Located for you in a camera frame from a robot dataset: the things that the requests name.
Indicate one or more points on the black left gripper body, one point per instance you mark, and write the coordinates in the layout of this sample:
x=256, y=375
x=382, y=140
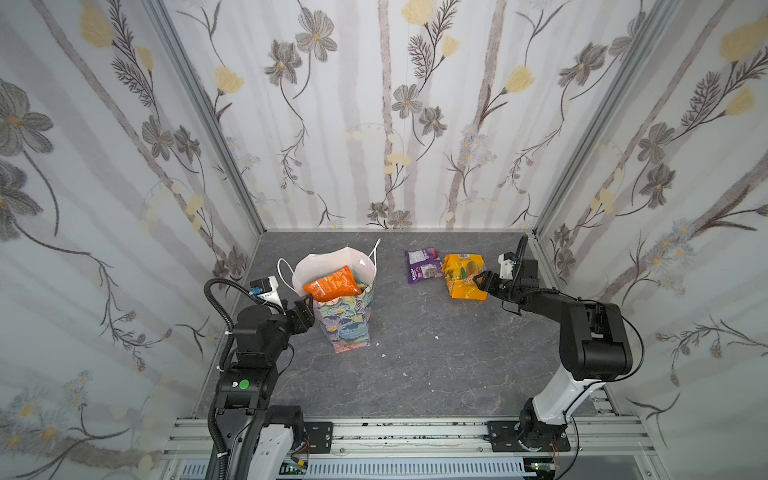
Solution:
x=298, y=320

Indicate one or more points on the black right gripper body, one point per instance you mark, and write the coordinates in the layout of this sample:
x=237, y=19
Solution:
x=491, y=283

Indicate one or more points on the yellow mango gummy packet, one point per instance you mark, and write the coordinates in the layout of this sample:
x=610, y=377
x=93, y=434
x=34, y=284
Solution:
x=459, y=271

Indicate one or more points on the orange chips packet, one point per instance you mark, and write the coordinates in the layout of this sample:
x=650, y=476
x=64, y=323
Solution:
x=340, y=283

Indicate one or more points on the floral white paper bag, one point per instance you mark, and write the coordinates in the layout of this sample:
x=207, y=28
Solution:
x=345, y=320

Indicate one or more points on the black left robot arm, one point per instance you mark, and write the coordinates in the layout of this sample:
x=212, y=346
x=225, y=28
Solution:
x=251, y=438

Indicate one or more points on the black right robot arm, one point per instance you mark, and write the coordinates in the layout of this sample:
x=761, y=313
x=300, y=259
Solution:
x=593, y=347

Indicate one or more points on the purple snack packet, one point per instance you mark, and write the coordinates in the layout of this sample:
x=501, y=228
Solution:
x=423, y=264

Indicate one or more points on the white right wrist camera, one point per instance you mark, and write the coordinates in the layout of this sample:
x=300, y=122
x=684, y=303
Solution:
x=508, y=264

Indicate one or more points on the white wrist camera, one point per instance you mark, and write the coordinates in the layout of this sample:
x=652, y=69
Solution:
x=508, y=264
x=265, y=290

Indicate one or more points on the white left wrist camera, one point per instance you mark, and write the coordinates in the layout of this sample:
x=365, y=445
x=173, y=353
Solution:
x=265, y=290

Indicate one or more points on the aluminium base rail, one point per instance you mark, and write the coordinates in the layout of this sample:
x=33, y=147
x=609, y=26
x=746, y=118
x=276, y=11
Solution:
x=602, y=447

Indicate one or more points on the white cable duct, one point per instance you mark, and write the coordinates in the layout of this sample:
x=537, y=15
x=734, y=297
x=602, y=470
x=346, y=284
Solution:
x=419, y=468

